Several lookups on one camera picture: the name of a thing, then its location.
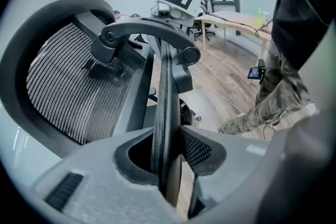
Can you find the green bottle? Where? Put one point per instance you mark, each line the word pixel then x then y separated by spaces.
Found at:
pixel 260 16

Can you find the light wooden table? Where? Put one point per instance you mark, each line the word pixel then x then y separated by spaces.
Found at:
pixel 236 18

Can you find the person's black t-shirt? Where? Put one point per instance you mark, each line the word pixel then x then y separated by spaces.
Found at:
pixel 302 8

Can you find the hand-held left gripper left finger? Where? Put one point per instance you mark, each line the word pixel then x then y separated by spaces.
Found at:
pixel 105 191

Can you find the black office chair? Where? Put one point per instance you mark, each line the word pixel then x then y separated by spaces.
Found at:
pixel 203 30

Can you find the black mesh chair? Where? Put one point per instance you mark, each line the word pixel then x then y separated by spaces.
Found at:
pixel 65 81

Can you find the black screen device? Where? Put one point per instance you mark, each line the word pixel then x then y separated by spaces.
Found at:
pixel 254 73

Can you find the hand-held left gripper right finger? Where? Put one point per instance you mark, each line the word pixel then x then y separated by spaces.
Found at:
pixel 236 165

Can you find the person's camouflage trousers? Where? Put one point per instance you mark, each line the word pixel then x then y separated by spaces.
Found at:
pixel 278 102

